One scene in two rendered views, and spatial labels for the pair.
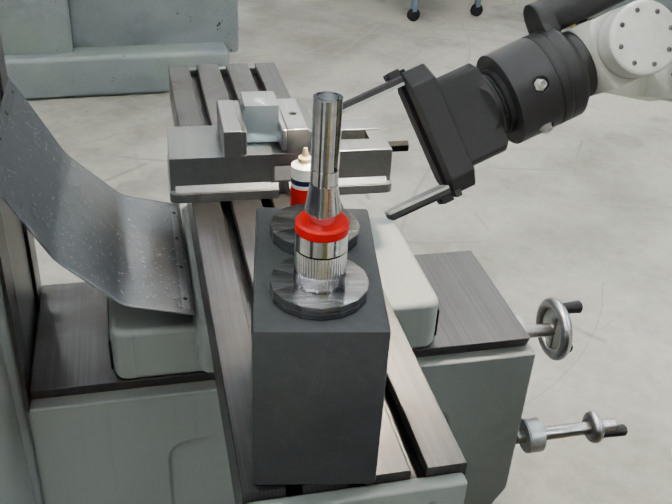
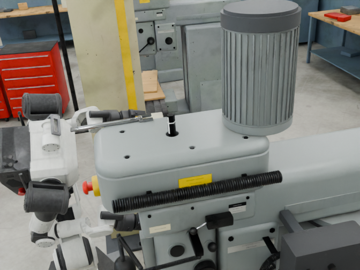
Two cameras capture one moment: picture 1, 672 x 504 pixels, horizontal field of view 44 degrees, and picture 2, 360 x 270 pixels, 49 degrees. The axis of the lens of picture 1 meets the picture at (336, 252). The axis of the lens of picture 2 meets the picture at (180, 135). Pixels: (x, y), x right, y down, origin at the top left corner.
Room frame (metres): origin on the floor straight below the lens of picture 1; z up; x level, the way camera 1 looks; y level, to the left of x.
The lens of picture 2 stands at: (2.10, 0.20, 2.41)
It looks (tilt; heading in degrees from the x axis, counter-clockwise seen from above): 28 degrees down; 184
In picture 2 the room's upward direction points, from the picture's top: 4 degrees counter-clockwise
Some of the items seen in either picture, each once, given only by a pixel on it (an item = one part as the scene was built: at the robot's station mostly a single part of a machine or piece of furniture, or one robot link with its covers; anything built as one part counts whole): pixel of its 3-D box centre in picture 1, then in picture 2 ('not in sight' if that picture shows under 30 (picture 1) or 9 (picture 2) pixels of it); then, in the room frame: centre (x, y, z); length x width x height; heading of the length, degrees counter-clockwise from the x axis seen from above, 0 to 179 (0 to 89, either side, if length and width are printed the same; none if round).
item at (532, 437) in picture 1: (572, 429); not in sight; (1.12, -0.44, 0.49); 0.22 x 0.06 x 0.06; 105
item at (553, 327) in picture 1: (535, 330); not in sight; (1.25, -0.38, 0.61); 0.16 x 0.12 x 0.12; 105
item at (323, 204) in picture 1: (325, 160); not in sight; (0.63, 0.01, 1.23); 0.03 x 0.03 x 0.11
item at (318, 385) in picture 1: (313, 334); not in sight; (0.68, 0.02, 1.01); 0.22 x 0.12 x 0.20; 5
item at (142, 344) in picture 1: (268, 281); not in sight; (1.12, 0.11, 0.77); 0.50 x 0.35 x 0.12; 105
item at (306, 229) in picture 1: (322, 224); not in sight; (0.63, 0.01, 1.17); 0.05 x 0.05 x 0.01
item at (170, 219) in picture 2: not in sight; (190, 192); (1.11, 0.15, 1.68); 0.34 x 0.24 x 0.10; 105
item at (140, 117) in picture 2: not in sight; (111, 123); (1.05, -0.08, 1.89); 0.24 x 0.04 x 0.01; 106
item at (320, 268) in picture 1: (320, 254); not in sight; (0.63, 0.01, 1.14); 0.05 x 0.05 x 0.05
